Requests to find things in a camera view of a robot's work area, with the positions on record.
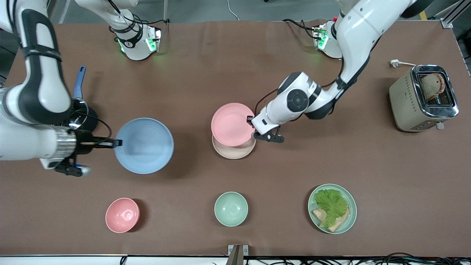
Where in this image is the pink shallow bowl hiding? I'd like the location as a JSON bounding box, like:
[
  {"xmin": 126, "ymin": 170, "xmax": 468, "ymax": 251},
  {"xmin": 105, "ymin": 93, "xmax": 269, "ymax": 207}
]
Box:
[{"xmin": 211, "ymin": 103, "xmax": 256, "ymax": 147}]

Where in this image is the blue shallow bowl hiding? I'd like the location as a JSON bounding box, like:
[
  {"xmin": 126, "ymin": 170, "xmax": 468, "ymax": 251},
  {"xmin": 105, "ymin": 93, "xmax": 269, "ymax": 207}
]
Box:
[{"xmin": 114, "ymin": 117, "xmax": 174, "ymax": 174}]

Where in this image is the glass lid blue knob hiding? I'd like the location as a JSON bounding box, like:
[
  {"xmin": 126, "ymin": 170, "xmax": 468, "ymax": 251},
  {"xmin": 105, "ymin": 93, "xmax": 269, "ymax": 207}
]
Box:
[{"xmin": 67, "ymin": 98, "xmax": 89, "ymax": 130}]

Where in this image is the beige shallow bowl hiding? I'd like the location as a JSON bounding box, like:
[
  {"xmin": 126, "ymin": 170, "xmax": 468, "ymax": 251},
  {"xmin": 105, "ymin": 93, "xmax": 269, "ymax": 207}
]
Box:
[{"xmin": 212, "ymin": 134, "xmax": 256, "ymax": 159}]

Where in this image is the small pink deep bowl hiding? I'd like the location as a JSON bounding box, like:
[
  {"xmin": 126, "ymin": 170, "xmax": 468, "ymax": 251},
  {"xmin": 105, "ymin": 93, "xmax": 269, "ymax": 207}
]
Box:
[{"xmin": 105, "ymin": 198, "xmax": 140, "ymax": 233}]

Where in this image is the small green deep bowl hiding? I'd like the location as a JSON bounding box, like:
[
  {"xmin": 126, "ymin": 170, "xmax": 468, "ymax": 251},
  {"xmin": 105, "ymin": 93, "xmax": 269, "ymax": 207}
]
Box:
[{"xmin": 214, "ymin": 191, "xmax": 248, "ymax": 227}]

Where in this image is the green lettuce leaf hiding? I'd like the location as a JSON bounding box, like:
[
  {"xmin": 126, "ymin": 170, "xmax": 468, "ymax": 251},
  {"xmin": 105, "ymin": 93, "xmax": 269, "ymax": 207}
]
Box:
[{"xmin": 314, "ymin": 189, "xmax": 349, "ymax": 229}]

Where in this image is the brown bread slice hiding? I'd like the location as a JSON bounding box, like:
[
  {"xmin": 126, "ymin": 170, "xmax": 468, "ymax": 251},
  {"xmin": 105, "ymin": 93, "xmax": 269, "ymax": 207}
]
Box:
[{"xmin": 312, "ymin": 207, "xmax": 350, "ymax": 233}]

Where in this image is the green plate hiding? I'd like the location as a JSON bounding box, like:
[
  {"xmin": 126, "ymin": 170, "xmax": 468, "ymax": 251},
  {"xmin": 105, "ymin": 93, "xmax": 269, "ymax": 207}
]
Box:
[{"xmin": 308, "ymin": 184, "xmax": 357, "ymax": 234}]

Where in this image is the beige chrome toaster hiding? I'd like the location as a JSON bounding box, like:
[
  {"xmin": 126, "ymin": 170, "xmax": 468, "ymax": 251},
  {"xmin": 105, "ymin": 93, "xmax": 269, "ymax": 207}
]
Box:
[{"xmin": 389, "ymin": 65, "xmax": 460, "ymax": 132}]

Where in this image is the toast slice in toaster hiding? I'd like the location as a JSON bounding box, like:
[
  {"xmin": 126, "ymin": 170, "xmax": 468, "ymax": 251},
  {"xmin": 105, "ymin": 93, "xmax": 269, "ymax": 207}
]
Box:
[{"xmin": 420, "ymin": 73, "xmax": 446, "ymax": 100}]

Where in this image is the black saucepan blue handle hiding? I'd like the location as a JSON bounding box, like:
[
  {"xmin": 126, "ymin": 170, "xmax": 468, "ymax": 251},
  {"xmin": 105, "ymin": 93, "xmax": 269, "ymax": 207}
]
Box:
[{"xmin": 62, "ymin": 66, "xmax": 99, "ymax": 134}]

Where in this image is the black base cable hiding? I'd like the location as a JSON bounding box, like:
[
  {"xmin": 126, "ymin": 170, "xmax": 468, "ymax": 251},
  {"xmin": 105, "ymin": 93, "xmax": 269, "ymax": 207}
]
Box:
[
  {"xmin": 131, "ymin": 14, "xmax": 170, "ymax": 25},
  {"xmin": 282, "ymin": 18, "xmax": 321, "ymax": 39}
]

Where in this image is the white floor cable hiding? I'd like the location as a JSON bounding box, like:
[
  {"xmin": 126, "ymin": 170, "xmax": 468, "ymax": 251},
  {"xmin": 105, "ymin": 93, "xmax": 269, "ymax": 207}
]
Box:
[{"xmin": 226, "ymin": 0, "xmax": 240, "ymax": 21}]

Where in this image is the metal table edge bracket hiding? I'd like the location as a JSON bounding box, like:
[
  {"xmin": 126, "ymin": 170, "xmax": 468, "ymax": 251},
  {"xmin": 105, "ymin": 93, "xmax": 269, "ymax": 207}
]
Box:
[{"xmin": 227, "ymin": 244, "xmax": 249, "ymax": 265}]

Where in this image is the aluminium frame profile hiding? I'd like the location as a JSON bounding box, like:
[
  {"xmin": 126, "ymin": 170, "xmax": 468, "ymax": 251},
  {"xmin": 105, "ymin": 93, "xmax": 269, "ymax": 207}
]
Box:
[{"xmin": 440, "ymin": 0, "xmax": 471, "ymax": 29}]

